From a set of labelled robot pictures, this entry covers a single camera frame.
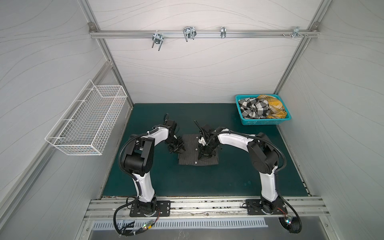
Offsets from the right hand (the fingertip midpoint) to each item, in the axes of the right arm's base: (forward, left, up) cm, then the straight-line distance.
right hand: (201, 154), depth 90 cm
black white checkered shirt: (+36, -36, +5) cm, 52 cm away
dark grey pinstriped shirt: (-2, +7, +1) cm, 7 cm away
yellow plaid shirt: (+34, -52, +7) cm, 63 cm away
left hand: (+5, +9, 0) cm, 10 cm away
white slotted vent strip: (-34, -8, -3) cm, 35 cm away
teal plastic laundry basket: (+26, -49, +2) cm, 55 cm away
